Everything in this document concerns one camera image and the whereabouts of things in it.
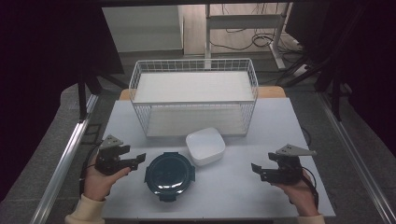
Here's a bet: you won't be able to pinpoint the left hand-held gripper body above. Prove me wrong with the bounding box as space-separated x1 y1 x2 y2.
93 133 126 176

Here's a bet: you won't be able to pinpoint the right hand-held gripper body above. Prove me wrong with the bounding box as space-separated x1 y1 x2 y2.
261 143 318 186

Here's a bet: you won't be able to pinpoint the dark blue round lidded container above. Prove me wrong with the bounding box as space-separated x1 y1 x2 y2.
143 151 197 203

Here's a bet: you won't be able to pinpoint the white square container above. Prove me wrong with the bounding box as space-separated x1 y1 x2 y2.
185 126 227 167

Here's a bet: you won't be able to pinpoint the white wire rack shelf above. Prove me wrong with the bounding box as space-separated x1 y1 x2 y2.
128 58 260 139

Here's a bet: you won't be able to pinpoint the person's left hand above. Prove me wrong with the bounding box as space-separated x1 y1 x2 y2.
81 154 132 203

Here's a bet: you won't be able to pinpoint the person's right hand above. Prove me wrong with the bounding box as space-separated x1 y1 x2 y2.
272 170 320 217

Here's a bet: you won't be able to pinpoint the wooden board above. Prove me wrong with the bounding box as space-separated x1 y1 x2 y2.
119 86 287 102

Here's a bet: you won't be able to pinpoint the black stand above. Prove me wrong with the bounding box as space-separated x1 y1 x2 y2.
279 54 353 123
76 62 129 123

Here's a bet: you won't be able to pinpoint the white power strip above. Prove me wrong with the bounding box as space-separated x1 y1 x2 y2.
290 63 310 77

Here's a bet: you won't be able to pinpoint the grey cabinet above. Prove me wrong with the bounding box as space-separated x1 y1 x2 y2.
101 5 185 53

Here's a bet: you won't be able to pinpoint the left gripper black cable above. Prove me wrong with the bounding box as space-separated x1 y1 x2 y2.
78 140 104 198

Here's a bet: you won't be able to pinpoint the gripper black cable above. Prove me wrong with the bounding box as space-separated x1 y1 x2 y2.
78 140 104 198
300 165 320 210

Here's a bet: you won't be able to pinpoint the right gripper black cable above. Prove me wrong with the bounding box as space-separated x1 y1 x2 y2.
300 165 320 210

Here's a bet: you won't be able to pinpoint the thin black cable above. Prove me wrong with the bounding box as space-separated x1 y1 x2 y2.
300 125 313 147

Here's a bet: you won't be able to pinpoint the aluminium rail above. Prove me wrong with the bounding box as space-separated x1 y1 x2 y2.
317 91 396 224
29 92 100 224

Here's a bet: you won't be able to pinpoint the black floor cables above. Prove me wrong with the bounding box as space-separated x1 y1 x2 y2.
208 3 304 52

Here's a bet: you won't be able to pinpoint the white metal desk frame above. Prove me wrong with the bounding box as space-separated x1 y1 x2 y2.
204 2 294 70

